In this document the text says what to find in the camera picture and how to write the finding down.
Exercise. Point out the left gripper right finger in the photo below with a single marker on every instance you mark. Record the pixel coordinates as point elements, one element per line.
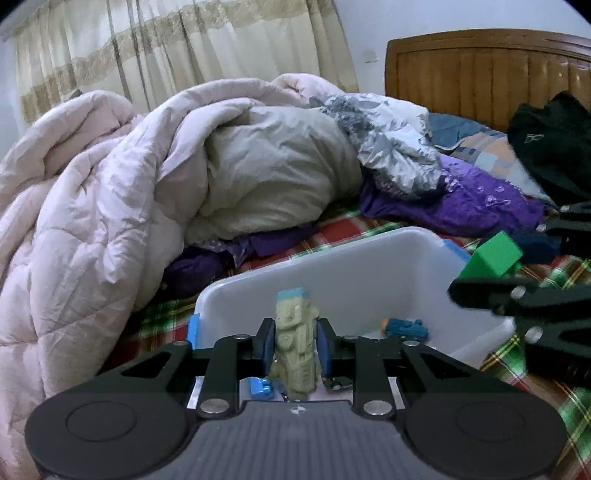
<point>371,363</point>

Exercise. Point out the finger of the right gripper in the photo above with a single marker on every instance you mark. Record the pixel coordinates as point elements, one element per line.
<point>494,295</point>
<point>571,227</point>

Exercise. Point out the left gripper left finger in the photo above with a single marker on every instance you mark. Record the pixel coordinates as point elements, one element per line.
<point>175,369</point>

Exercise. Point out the blue building block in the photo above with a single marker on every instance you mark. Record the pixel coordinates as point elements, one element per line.
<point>260,389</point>

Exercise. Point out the green building block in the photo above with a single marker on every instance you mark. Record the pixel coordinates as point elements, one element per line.
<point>499,257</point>

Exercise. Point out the tan toy robot figure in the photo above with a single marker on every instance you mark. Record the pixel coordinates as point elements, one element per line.
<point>295,363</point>

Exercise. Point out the small dark toy car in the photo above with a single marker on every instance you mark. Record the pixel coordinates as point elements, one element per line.
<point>336,384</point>

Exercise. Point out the teal toy train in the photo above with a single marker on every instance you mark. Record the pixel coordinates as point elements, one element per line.
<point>409,329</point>

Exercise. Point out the black garment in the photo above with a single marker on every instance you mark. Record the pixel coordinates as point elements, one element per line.
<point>553,144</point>

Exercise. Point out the white plastic storage bin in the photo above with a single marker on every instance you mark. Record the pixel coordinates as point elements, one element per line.
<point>403,274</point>

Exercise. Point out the purple garment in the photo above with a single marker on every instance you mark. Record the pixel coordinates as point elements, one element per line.
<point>469,203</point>

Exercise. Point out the patchwork pillow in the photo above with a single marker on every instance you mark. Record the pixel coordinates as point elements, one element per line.
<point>485,148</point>

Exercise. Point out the wooden headboard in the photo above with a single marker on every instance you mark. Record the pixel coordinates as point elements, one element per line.
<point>486,74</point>

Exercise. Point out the grey floral white garment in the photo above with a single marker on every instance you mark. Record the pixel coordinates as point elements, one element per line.
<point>393,140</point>

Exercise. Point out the pink quilted comforter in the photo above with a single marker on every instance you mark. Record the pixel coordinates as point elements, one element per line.
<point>97,200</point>

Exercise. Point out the striped beige curtain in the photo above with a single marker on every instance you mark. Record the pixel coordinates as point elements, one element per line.
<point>147,51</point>

